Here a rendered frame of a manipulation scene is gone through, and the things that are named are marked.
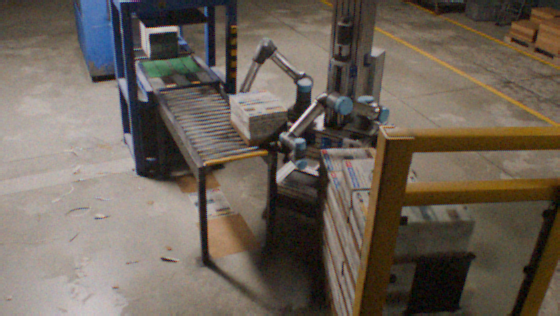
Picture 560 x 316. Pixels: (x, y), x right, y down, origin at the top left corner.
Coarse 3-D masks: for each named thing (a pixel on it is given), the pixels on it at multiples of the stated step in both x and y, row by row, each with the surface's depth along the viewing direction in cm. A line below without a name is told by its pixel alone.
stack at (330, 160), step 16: (320, 160) 366; (336, 160) 354; (352, 160) 355; (368, 160) 356; (320, 176) 369; (336, 176) 337; (320, 192) 369; (336, 192) 321; (320, 208) 372; (336, 208) 324; (320, 224) 375; (336, 224) 322; (320, 240) 375; (336, 240) 322; (352, 240) 286; (336, 256) 320; (352, 256) 286; (320, 272) 379; (352, 272) 285; (336, 288) 324; (352, 288) 285; (336, 304) 328; (352, 304) 286
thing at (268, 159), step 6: (210, 84) 469; (216, 84) 465; (222, 90) 453; (222, 96) 444; (228, 96) 444; (228, 102) 433; (264, 144) 375; (270, 144) 375; (270, 150) 368; (264, 156) 377; (270, 156) 366; (276, 156) 367; (270, 162) 368; (276, 162) 369; (270, 168) 370
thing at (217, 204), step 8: (208, 192) 464; (216, 192) 464; (192, 200) 452; (208, 200) 453; (216, 200) 454; (224, 200) 454; (208, 208) 444; (216, 208) 444; (224, 208) 444; (208, 216) 434
